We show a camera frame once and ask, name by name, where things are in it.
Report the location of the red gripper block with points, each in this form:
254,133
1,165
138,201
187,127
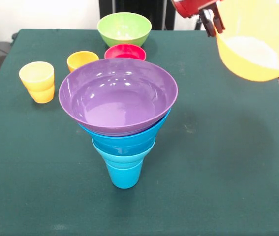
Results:
191,7

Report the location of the large yellow bowl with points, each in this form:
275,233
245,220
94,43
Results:
257,49

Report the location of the purple bowl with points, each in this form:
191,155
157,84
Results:
119,98

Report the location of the large blue bowl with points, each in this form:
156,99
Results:
124,140

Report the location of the shallow blue bowl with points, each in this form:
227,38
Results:
127,150

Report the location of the small ribbed teal bowl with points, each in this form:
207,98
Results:
124,162

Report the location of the blue cup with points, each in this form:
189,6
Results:
125,178

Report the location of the green bowl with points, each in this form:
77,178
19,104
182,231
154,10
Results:
124,32

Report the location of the pink red bowl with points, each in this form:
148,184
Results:
125,51

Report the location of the orange cup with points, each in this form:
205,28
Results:
80,60

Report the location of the dark green tablecloth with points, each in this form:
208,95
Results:
203,184

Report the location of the yellow cup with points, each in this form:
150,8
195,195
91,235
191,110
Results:
39,86

